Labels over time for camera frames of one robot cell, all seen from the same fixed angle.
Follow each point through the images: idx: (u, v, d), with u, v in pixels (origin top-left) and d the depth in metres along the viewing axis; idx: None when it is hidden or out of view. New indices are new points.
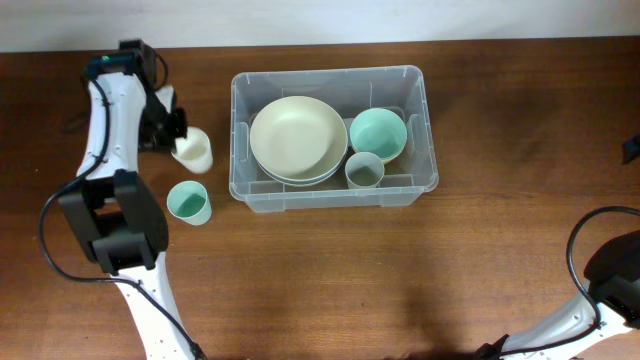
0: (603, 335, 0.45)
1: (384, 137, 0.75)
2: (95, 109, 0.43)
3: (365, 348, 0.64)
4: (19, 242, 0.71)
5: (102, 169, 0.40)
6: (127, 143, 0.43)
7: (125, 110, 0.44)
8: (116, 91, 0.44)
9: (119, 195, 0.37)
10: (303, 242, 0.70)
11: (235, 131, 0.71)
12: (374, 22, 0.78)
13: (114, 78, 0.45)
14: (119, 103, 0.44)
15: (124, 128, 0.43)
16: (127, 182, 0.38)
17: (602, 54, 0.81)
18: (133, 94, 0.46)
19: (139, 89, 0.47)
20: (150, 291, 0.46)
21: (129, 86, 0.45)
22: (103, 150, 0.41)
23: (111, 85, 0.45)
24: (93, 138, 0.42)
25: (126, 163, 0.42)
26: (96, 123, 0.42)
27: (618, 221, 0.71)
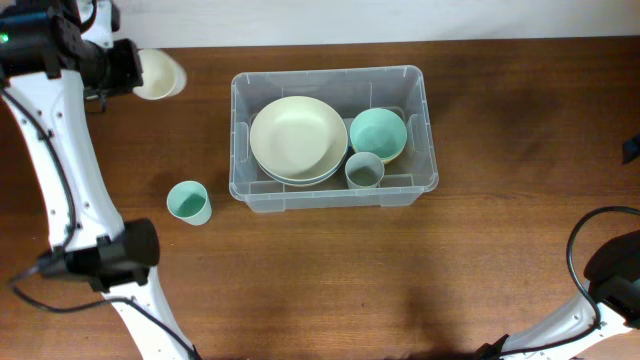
0: (603, 335, 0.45)
1: (384, 136, 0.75)
2: (35, 148, 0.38)
3: (366, 348, 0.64)
4: (19, 242, 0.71)
5: (80, 236, 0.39)
6: (90, 183, 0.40)
7: (72, 137, 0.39)
8: (51, 112, 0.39)
9: (108, 261, 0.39)
10: (303, 243, 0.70)
11: (235, 130, 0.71)
12: (374, 22, 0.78)
13: (40, 88, 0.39)
14: (61, 132, 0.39)
15: (79, 168, 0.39)
16: (115, 248, 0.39)
17: (602, 54, 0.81)
18: (70, 102, 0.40)
19: (74, 79, 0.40)
20: (144, 305, 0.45)
21: (61, 99, 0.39)
22: (73, 218, 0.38)
23: (40, 108, 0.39)
24: (52, 195, 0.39)
25: (100, 215, 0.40)
26: (45, 171, 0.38)
27: (618, 221, 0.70)
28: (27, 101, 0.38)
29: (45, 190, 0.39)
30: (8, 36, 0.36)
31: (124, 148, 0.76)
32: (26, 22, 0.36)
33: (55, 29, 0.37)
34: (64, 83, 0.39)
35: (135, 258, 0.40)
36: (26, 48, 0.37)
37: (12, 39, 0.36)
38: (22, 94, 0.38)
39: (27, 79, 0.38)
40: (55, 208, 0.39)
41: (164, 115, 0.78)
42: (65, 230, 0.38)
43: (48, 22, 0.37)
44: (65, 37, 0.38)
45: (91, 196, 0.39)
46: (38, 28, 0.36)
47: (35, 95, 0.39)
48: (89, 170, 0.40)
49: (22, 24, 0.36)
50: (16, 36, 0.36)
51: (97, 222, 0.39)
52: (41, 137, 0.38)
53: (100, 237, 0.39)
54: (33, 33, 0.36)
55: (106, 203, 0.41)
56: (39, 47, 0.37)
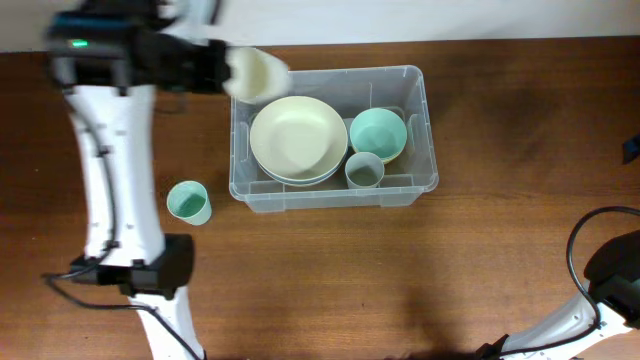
0: (603, 335, 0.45)
1: (384, 137, 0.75)
2: (93, 160, 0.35)
3: (365, 348, 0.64)
4: (19, 242, 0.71)
5: (115, 252, 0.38)
6: (139, 208, 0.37)
7: (131, 159, 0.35)
8: (111, 129, 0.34)
9: (139, 282, 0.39)
10: (303, 243, 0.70)
11: (235, 130, 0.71)
12: (374, 22, 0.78)
13: (102, 100, 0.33)
14: (120, 151, 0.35)
15: (132, 192, 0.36)
16: (147, 276, 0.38)
17: (602, 54, 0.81)
18: (137, 117, 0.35)
19: (143, 92, 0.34)
20: (165, 317, 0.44)
21: (125, 114, 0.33)
22: (112, 236, 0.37)
23: (100, 116, 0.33)
24: (96, 209, 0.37)
25: (140, 241, 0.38)
26: (98, 187, 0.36)
27: (618, 221, 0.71)
28: (87, 108, 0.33)
29: (92, 204, 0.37)
30: (86, 44, 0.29)
31: None
32: (107, 29, 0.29)
33: (137, 39, 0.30)
34: (132, 101, 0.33)
35: (165, 283, 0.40)
36: (103, 61, 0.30)
37: (88, 49, 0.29)
38: (83, 101, 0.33)
39: (88, 87, 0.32)
40: (97, 221, 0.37)
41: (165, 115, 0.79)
42: (103, 246, 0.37)
43: (130, 30, 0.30)
44: (142, 45, 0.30)
45: (136, 219, 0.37)
46: (122, 37, 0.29)
47: (96, 105, 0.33)
48: (140, 193, 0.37)
49: (101, 30, 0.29)
50: (93, 44, 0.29)
51: (137, 245, 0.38)
52: (97, 154, 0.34)
53: (135, 260, 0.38)
54: (111, 43, 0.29)
55: (151, 224, 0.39)
56: (114, 59, 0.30)
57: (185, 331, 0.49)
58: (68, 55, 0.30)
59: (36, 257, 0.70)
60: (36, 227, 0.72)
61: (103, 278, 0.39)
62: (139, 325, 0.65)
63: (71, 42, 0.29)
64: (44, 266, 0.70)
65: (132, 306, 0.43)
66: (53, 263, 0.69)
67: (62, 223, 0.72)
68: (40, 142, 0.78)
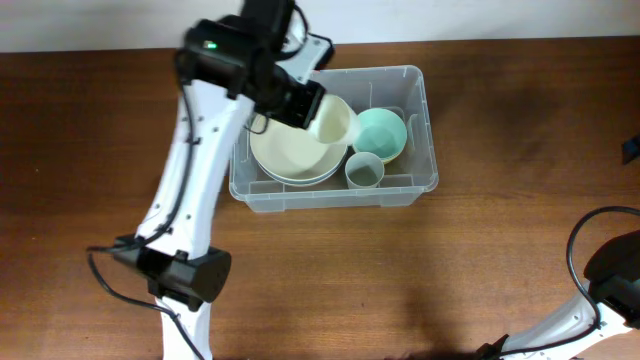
0: (603, 335, 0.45)
1: (384, 137, 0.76)
2: (183, 146, 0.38)
3: (365, 348, 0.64)
4: (19, 242, 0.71)
5: (164, 238, 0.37)
6: (203, 205, 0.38)
7: (214, 155, 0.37)
8: (209, 125, 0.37)
9: (175, 278, 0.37)
10: (303, 243, 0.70)
11: None
12: (373, 23, 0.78)
13: (211, 97, 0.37)
14: (207, 145, 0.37)
15: (203, 186, 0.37)
16: (186, 271, 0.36)
17: (602, 54, 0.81)
18: (231, 123, 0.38)
19: (246, 105, 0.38)
20: (185, 325, 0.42)
21: (222, 115, 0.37)
22: (168, 219, 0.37)
23: (203, 111, 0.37)
24: (166, 191, 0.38)
25: (190, 236, 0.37)
26: (176, 172, 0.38)
27: (619, 221, 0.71)
28: (195, 103, 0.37)
29: (164, 186, 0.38)
30: (215, 48, 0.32)
31: (125, 148, 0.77)
32: (238, 41, 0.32)
33: (260, 58, 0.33)
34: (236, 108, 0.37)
35: (198, 287, 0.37)
36: (222, 66, 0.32)
37: (214, 52, 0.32)
38: (195, 95, 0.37)
39: (203, 84, 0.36)
40: (161, 204, 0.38)
41: (165, 115, 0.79)
42: (156, 227, 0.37)
43: (256, 49, 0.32)
44: (261, 67, 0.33)
45: (197, 211, 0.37)
46: (248, 50, 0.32)
47: (204, 101, 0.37)
48: (209, 191, 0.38)
49: (233, 40, 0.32)
50: (222, 50, 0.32)
51: (188, 239, 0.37)
52: (189, 140, 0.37)
53: (178, 250, 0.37)
54: (236, 54, 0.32)
55: (205, 227, 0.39)
56: (234, 71, 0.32)
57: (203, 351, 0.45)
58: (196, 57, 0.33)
59: (36, 257, 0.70)
60: (35, 227, 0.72)
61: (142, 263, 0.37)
62: (139, 326, 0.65)
63: (206, 43, 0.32)
64: (43, 266, 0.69)
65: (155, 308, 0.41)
66: (53, 263, 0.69)
67: (61, 223, 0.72)
68: (40, 143, 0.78)
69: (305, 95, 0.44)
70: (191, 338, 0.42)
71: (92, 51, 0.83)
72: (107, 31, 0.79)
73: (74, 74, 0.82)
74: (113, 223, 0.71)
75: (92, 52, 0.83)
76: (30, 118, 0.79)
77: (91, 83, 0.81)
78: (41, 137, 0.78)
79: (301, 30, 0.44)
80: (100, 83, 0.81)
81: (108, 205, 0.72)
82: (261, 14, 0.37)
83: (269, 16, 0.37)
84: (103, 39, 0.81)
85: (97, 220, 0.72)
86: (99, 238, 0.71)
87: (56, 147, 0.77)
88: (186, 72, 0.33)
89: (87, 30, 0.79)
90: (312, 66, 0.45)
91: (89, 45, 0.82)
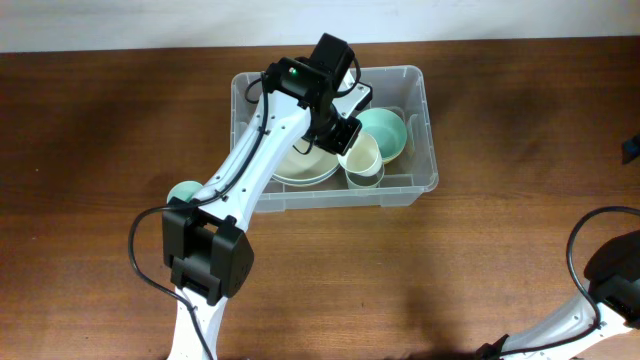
0: (603, 336, 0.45)
1: (384, 137, 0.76)
2: (252, 133, 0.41)
3: (366, 348, 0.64)
4: (19, 242, 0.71)
5: (216, 205, 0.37)
6: (256, 188, 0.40)
7: (276, 146, 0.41)
8: (279, 120, 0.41)
9: (215, 242, 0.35)
10: (303, 243, 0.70)
11: (235, 130, 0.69)
12: (373, 23, 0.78)
13: (287, 102, 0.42)
14: (274, 136, 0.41)
15: (263, 170, 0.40)
16: (230, 236, 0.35)
17: (602, 54, 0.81)
18: (296, 128, 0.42)
19: (307, 121, 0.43)
20: (200, 319, 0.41)
21: (292, 116, 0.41)
22: (226, 186, 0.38)
23: (276, 110, 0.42)
24: (227, 165, 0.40)
25: (242, 209, 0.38)
26: (242, 152, 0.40)
27: (618, 221, 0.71)
28: (271, 103, 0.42)
29: (227, 162, 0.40)
30: (296, 75, 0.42)
31: (125, 148, 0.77)
32: (314, 74, 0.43)
33: (326, 90, 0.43)
34: (304, 117, 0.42)
35: (230, 264, 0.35)
36: (297, 88, 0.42)
37: (295, 77, 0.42)
38: (274, 100, 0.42)
39: (283, 95, 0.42)
40: (219, 176, 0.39)
41: (165, 114, 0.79)
42: (212, 192, 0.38)
43: (324, 83, 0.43)
44: (324, 96, 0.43)
45: (252, 188, 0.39)
46: (318, 82, 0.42)
47: (280, 103, 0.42)
48: (264, 175, 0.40)
49: (311, 73, 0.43)
50: (301, 76, 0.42)
51: (239, 210, 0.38)
52: (260, 129, 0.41)
53: (229, 216, 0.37)
54: (308, 83, 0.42)
55: (251, 209, 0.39)
56: (307, 93, 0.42)
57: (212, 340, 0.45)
58: (280, 79, 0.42)
59: (36, 257, 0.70)
60: (35, 227, 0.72)
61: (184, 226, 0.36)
62: (139, 326, 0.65)
63: (291, 69, 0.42)
64: (42, 267, 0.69)
65: (174, 295, 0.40)
66: (53, 263, 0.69)
67: (61, 223, 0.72)
68: (40, 142, 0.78)
69: (347, 128, 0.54)
70: (204, 332, 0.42)
71: (92, 52, 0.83)
72: (107, 31, 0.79)
73: (74, 74, 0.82)
74: (113, 223, 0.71)
75: (92, 52, 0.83)
76: (29, 118, 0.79)
77: (91, 83, 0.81)
78: (41, 136, 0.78)
79: (350, 76, 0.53)
80: (101, 83, 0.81)
81: (109, 205, 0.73)
82: (329, 58, 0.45)
83: (335, 60, 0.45)
84: (103, 39, 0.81)
85: (97, 219, 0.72)
86: (98, 237, 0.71)
87: (56, 147, 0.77)
88: (270, 85, 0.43)
89: (88, 29, 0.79)
90: (355, 105, 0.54)
91: (89, 45, 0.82)
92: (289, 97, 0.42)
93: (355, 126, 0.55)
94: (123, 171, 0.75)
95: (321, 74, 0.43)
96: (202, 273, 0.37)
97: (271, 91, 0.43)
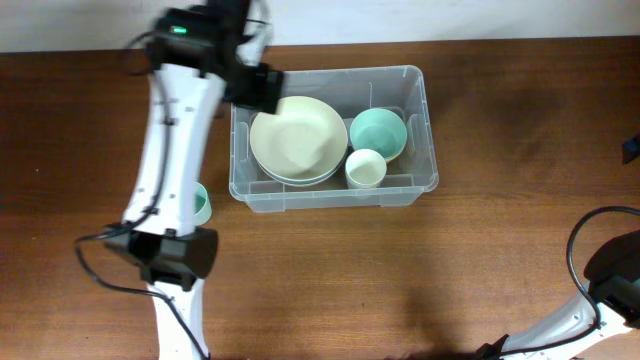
0: (603, 335, 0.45)
1: (384, 137, 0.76)
2: (157, 130, 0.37)
3: (366, 348, 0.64)
4: (19, 242, 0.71)
5: (151, 221, 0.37)
6: (186, 185, 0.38)
7: (189, 134, 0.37)
8: (183, 103, 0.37)
9: (166, 253, 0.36)
10: (303, 243, 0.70)
11: (235, 131, 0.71)
12: (374, 23, 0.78)
13: (182, 79, 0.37)
14: (182, 125, 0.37)
15: (184, 164, 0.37)
16: (178, 247, 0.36)
17: (601, 54, 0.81)
18: (206, 103, 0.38)
19: (217, 86, 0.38)
20: (179, 309, 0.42)
21: (197, 95, 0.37)
22: (154, 201, 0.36)
23: (178, 93, 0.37)
24: (147, 175, 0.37)
25: (178, 211, 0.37)
26: (154, 155, 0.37)
27: (619, 220, 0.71)
28: (168, 84, 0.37)
29: (144, 171, 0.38)
30: (184, 32, 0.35)
31: (125, 148, 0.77)
32: (206, 26, 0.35)
33: (228, 39, 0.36)
34: (209, 86, 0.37)
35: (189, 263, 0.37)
36: (191, 49, 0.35)
37: (182, 36, 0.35)
38: (169, 78, 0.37)
39: (177, 67, 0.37)
40: (142, 188, 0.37)
41: None
42: (142, 211, 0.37)
43: (222, 29, 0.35)
44: (229, 48, 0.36)
45: (180, 190, 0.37)
46: (214, 33, 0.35)
47: (178, 81, 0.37)
48: (189, 168, 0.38)
49: (200, 26, 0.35)
50: (191, 33, 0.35)
51: (175, 215, 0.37)
52: (164, 122, 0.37)
53: (167, 229, 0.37)
54: (204, 35, 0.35)
55: (190, 205, 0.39)
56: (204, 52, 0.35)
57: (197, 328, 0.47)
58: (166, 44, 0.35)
59: (36, 256, 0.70)
60: (35, 227, 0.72)
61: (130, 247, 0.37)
62: (139, 325, 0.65)
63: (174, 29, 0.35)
64: (43, 266, 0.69)
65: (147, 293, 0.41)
66: (54, 263, 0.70)
67: (60, 222, 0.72)
68: (41, 142, 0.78)
69: None
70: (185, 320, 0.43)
71: (93, 52, 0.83)
72: (107, 32, 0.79)
73: (75, 74, 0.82)
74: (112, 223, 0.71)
75: (93, 52, 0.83)
76: (30, 118, 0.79)
77: (91, 83, 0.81)
78: (41, 136, 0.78)
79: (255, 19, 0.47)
80: (101, 83, 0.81)
81: (108, 204, 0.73)
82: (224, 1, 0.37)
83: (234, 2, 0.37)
84: (102, 40, 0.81)
85: (97, 219, 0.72)
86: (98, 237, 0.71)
87: (56, 147, 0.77)
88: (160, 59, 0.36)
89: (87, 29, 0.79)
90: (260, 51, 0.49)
91: (89, 44, 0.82)
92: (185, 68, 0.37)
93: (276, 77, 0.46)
94: (123, 171, 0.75)
95: (212, 22, 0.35)
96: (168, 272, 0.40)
97: (161, 68, 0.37)
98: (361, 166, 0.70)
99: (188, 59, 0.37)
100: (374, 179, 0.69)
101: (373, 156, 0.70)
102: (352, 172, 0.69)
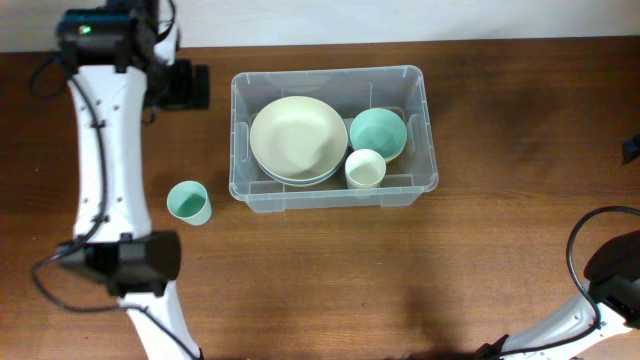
0: (603, 335, 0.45)
1: (384, 137, 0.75)
2: (87, 134, 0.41)
3: (366, 348, 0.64)
4: (19, 242, 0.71)
5: (102, 230, 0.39)
6: (130, 187, 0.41)
7: (121, 130, 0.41)
8: (108, 104, 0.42)
9: (126, 259, 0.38)
10: (303, 242, 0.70)
11: (235, 130, 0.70)
12: (374, 22, 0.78)
13: (100, 78, 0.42)
14: (111, 125, 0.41)
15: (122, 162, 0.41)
16: (136, 249, 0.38)
17: (601, 54, 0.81)
18: (131, 100, 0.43)
19: (139, 79, 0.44)
20: (157, 316, 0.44)
21: (121, 93, 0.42)
22: (102, 208, 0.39)
23: (101, 95, 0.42)
24: (88, 185, 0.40)
25: (128, 213, 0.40)
26: (91, 160, 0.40)
27: (618, 220, 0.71)
28: (89, 87, 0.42)
29: (84, 181, 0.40)
30: (92, 31, 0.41)
31: None
32: (113, 23, 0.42)
33: (137, 32, 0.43)
34: (129, 77, 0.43)
35: (151, 265, 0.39)
36: (103, 44, 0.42)
37: (94, 33, 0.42)
38: (89, 83, 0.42)
39: (93, 68, 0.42)
40: (86, 198, 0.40)
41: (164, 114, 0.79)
42: (92, 220, 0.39)
43: (130, 22, 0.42)
44: (140, 38, 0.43)
45: (125, 192, 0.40)
46: (121, 26, 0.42)
47: (98, 83, 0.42)
48: (129, 168, 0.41)
49: (108, 24, 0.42)
50: (98, 31, 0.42)
51: (125, 218, 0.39)
52: (95, 124, 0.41)
53: (123, 234, 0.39)
54: (114, 30, 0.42)
55: (137, 206, 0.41)
56: (116, 44, 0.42)
57: (181, 331, 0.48)
58: (80, 46, 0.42)
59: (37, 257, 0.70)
60: (35, 227, 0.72)
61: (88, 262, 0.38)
62: None
63: (82, 31, 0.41)
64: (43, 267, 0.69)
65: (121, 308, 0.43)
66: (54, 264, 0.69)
67: (60, 223, 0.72)
68: (40, 143, 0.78)
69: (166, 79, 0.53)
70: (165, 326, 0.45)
71: None
72: None
73: None
74: None
75: None
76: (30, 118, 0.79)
77: None
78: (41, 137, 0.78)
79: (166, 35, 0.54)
80: None
81: None
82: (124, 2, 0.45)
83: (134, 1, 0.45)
84: None
85: None
86: None
87: (56, 147, 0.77)
88: (75, 63, 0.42)
89: None
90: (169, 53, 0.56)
91: None
92: (101, 65, 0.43)
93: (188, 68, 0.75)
94: None
95: (118, 19, 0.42)
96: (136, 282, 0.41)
97: (77, 71, 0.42)
98: (361, 166, 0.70)
99: (102, 54, 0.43)
100: (374, 179, 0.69)
101: (373, 156, 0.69)
102: (352, 173, 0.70)
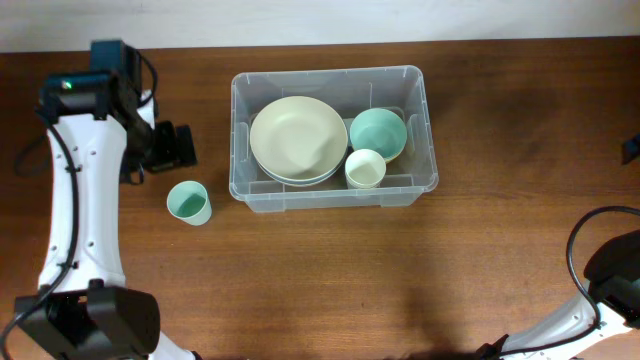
0: (603, 335, 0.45)
1: (385, 136, 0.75)
2: (63, 179, 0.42)
3: (366, 348, 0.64)
4: (18, 242, 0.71)
5: (71, 276, 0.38)
6: (102, 231, 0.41)
7: (97, 175, 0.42)
8: (84, 151, 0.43)
9: (94, 310, 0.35)
10: (303, 243, 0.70)
11: (235, 130, 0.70)
12: (375, 22, 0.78)
13: (80, 125, 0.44)
14: (87, 169, 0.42)
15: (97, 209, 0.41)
16: (102, 299, 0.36)
17: (600, 55, 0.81)
18: (108, 147, 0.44)
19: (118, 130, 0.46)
20: None
21: (99, 139, 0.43)
22: (71, 254, 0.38)
23: (79, 142, 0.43)
24: (58, 231, 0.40)
25: (98, 258, 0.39)
26: (64, 205, 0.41)
27: (618, 221, 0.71)
28: (68, 135, 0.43)
29: (55, 227, 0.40)
30: (73, 86, 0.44)
31: None
32: (93, 79, 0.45)
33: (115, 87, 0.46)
34: (108, 124, 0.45)
35: (120, 315, 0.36)
36: (85, 96, 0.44)
37: (75, 87, 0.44)
38: (68, 132, 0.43)
39: (72, 119, 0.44)
40: (55, 246, 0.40)
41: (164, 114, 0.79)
42: (59, 266, 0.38)
43: (109, 79, 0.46)
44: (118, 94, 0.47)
45: (98, 237, 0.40)
46: (100, 81, 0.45)
47: (77, 132, 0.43)
48: (103, 214, 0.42)
49: (87, 80, 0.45)
50: (79, 85, 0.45)
51: (96, 263, 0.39)
52: (71, 168, 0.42)
53: (92, 280, 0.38)
54: (94, 85, 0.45)
55: (110, 252, 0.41)
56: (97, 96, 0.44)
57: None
58: (62, 100, 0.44)
59: (37, 258, 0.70)
60: (35, 228, 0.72)
61: (50, 319, 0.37)
62: None
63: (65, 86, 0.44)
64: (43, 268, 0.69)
65: None
66: None
67: None
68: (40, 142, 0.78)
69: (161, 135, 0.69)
70: None
71: None
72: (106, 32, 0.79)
73: None
74: None
75: None
76: (30, 119, 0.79)
77: None
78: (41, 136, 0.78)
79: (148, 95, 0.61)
80: None
81: None
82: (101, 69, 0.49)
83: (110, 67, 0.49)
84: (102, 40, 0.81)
85: None
86: None
87: None
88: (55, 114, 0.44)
89: (85, 30, 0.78)
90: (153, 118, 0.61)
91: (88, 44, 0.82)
92: (80, 115, 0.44)
93: (170, 129, 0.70)
94: None
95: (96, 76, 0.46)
96: (108, 347, 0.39)
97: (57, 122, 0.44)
98: (361, 166, 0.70)
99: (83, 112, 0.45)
100: (373, 179, 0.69)
101: (373, 156, 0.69)
102: (352, 173, 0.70)
